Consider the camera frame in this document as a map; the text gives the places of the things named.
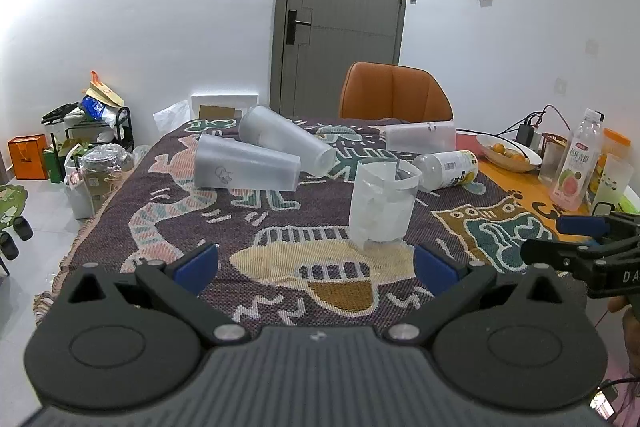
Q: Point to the black shelf rack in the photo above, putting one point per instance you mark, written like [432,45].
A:
[122,127]

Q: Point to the pink label drink bottle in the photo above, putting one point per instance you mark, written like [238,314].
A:
[575,167]

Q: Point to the orange paper bag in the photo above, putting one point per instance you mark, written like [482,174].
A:
[27,157]

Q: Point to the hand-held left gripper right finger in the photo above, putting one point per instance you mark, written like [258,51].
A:
[436,270]

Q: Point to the white bag with cardboard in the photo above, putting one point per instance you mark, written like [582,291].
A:
[80,194]

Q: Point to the white foam box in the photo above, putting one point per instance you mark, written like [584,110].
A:
[222,101]

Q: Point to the person's right hand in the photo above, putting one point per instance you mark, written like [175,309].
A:
[631,332]

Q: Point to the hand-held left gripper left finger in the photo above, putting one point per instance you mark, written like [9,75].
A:
[196,268]

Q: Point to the orange chair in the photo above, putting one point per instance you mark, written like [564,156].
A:
[395,92]

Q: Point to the black slipper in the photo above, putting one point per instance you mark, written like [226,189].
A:
[8,247]
[22,228]

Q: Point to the square frosted plastic cup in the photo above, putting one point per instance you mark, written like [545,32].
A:
[240,164]

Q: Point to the orange lid bottle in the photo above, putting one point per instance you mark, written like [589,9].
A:
[615,142]

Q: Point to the white bowl of oranges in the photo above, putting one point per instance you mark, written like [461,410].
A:
[507,153]

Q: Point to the round frosted plastic cup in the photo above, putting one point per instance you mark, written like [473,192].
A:
[290,139]

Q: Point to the orange-lid plastic jar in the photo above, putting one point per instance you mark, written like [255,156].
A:
[611,187]

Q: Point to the brown paper bags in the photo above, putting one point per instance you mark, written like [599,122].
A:
[102,94]

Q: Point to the yellow label plastic bottle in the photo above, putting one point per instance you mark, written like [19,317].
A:
[450,169]

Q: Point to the frosted cup with lid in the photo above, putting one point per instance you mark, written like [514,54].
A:
[420,138]

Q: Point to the white wall socket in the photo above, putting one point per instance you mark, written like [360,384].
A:
[561,86]

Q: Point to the clear cup with paper label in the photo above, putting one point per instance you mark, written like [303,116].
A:
[380,202]

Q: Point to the orange table mat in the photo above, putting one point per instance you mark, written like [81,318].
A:
[515,192]

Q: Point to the small clear glass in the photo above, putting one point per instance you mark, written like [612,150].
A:
[550,164]

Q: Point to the printed blanket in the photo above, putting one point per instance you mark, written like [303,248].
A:
[175,227]

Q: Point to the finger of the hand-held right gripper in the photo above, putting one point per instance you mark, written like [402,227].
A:
[552,254]
[580,225]

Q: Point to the white plastic bag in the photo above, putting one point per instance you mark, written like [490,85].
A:
[172,117]

